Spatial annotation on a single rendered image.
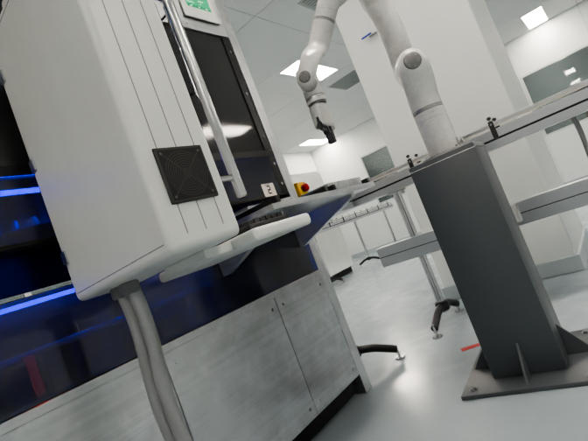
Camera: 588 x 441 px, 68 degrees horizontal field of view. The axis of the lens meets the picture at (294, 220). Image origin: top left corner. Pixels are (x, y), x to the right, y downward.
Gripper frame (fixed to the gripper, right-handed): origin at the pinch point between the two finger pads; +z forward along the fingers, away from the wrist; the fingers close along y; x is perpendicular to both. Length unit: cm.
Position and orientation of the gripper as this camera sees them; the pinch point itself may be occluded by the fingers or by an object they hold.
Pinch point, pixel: (331, 138)
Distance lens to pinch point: 185.2
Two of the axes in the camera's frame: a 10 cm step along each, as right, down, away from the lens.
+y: -5.7, 1.7, -8.0
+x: 7.4, -3.3, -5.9
